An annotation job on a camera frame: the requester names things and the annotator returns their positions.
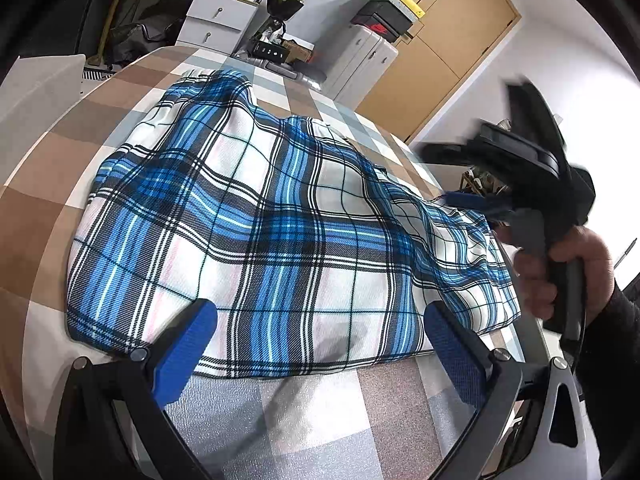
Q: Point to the black open box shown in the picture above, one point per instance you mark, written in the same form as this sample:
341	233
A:
270	51

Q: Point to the person's right hand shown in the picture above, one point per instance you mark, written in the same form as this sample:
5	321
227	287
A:
597	270

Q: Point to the blue white plaid shirt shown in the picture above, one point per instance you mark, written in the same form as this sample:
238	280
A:
280	240

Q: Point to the silver aluminium suitcase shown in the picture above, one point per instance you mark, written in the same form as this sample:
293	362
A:
305	79

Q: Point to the white drawer desk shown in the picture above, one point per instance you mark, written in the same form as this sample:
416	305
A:
215	10

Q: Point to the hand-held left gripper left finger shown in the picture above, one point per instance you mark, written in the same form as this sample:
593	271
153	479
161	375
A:
185	355

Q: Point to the checkered tablecloth table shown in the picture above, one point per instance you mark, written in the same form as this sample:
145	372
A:
60	160

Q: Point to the small cardboard box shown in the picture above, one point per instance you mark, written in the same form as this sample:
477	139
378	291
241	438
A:
300	51

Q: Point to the person's right forearm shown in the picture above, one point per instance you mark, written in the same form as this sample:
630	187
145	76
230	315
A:
617	360

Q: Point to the wooden door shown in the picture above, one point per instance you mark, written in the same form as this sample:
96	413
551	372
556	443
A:
440	50

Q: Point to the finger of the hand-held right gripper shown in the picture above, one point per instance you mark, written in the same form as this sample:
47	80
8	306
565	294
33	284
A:
475	206
450	154

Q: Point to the black shoebox with red logo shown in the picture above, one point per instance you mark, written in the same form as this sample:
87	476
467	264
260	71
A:
375	27

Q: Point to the white hard-shell suitcase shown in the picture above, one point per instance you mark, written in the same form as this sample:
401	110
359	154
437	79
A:
360	65

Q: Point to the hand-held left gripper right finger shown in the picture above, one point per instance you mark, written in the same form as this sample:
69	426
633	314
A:
455	355

